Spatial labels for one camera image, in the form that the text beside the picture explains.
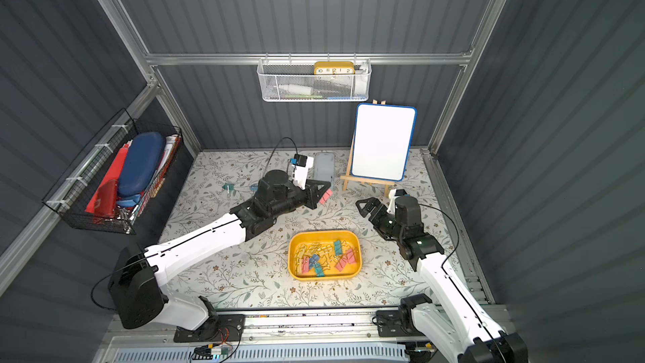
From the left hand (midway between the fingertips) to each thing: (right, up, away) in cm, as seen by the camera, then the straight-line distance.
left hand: (332, 186), depth 71 cm
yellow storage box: (-3, -25, +15) cm, 29 cm away
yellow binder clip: (-11, -24, +15) cm, 30 cm away
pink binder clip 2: (+6, -25, +15) cm, 30 cm away
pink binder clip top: (-2, -3, +2) cm, 4 cm away
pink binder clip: (+3, -27, +13) cm, 30 cm away
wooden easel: (+8, +2, +30) cm, 31 cm away
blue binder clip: (-6, -26, +13) cm, 30 cm away
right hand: (+12, -8, +7) cm, 16 cm away
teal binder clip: (-43, -2, +33) cm, 54 cm away
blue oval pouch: (-57, +9, +3) cm, 58 cm away
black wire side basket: (-65, -1, -9) cm, 66 cm away
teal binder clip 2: (-4, -29, +11) cm, 31 cm away
